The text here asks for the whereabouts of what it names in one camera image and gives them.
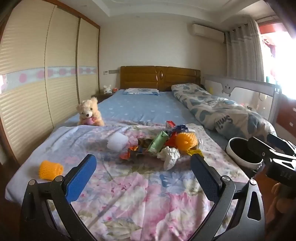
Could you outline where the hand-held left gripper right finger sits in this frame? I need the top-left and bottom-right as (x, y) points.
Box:
(190, 153), (266, 241)

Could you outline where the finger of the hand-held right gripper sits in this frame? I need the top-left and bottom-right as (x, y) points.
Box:
(248, 137), (278, 160)
(267, 133), (296, 151)

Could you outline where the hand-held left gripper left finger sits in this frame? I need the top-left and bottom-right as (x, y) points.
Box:
(20, 153), (97, 241)

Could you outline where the white round trash bin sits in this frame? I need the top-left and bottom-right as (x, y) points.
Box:
(226, 137), (264, 172)

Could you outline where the yellow wrapper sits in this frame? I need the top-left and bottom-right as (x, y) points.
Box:
(186, 148), (204, 158)

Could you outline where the small orange foam net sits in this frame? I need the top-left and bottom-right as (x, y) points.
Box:
(39, 160), (64, 181)

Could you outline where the large orange foam net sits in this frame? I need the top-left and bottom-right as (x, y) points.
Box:
(174, 131), (199, 151)

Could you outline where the white tissue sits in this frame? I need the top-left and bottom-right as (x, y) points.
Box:
(157, 146), (181, 171)

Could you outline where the red snack wrapper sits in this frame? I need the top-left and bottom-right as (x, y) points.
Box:
(165, 132), (178, 147)

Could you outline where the white foam block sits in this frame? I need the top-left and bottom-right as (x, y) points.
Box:
(107, 133), (129, 153)

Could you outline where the orange candy wrapper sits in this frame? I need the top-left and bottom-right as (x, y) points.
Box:
(119, 145), (146, 160)

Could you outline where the green snack packet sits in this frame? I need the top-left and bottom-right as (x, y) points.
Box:
(147, 130), (170, 156)

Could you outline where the dark green snack wrapper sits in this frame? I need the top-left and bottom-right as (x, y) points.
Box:
(137, 138), (154, 149)

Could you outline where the person's right hand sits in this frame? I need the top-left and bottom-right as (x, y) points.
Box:
(265, 183), (296, 232)

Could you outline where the red-brown dresser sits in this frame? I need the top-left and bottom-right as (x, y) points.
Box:
(275, 93), (296, 132)

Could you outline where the beige teddy bear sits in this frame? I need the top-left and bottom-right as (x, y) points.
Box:
(76, 97), (105, 127)

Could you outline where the white and blue duvet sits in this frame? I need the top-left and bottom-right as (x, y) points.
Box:
(171, 83), (277, 139)

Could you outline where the dark wooden nightstand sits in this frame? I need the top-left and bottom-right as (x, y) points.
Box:
(96, 92), (115, 103)

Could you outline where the beige sliding-door wardrobe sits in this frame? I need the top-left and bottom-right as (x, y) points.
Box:
(0, 5), (101, 167)

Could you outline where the bed with blue sheet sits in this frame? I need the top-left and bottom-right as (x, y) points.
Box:
(63, 89), (229, 151)

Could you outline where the grey patterned curtain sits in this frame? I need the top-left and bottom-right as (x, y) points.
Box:
(225, 20), (265, 81)

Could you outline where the blue patterned pillow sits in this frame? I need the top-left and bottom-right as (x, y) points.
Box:
(122, 88), (160, 96)

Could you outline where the red window valance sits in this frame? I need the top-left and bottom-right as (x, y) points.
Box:
(258, 19), (285, 33)

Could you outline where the wooden headboard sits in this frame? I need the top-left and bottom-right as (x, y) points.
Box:
(120, 65), (201, 92)

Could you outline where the white air conditioner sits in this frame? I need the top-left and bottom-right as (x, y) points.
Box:
(191, 23), (226, 43)

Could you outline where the grey mesh bed rail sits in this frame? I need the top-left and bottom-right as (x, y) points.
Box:
(203, 74), (281, 123)

